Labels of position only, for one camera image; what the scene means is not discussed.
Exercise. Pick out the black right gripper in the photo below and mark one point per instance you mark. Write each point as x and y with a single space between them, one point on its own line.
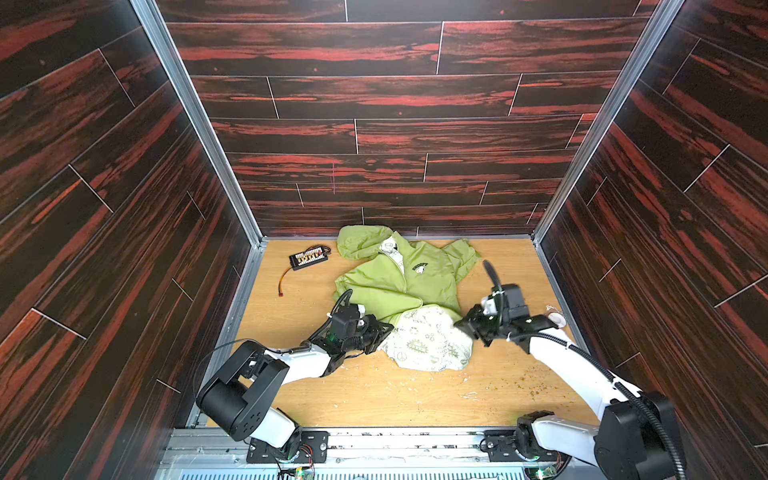
480 324

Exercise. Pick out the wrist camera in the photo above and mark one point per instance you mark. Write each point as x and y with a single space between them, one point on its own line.
510 303
344 320

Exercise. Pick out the aluminium front rail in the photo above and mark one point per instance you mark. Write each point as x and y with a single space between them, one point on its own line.
359 453

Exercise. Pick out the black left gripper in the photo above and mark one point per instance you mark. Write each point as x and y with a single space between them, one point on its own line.
365 335

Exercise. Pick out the black battery pack with wires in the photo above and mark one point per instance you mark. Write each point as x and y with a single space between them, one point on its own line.
311 256

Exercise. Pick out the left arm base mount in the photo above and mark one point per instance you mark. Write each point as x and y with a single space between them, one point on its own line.
303 446

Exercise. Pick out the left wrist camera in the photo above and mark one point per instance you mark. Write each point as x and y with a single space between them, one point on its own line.
344 320

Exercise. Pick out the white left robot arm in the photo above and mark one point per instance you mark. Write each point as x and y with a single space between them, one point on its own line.
239 397

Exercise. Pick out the green jacket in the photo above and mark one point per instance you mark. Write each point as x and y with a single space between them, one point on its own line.
413 287

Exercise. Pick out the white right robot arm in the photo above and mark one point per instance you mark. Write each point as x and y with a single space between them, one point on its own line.
636 435

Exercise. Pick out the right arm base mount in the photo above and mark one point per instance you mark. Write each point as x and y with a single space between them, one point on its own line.
510 447

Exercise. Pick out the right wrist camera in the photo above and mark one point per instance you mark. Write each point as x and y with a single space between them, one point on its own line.
510 303

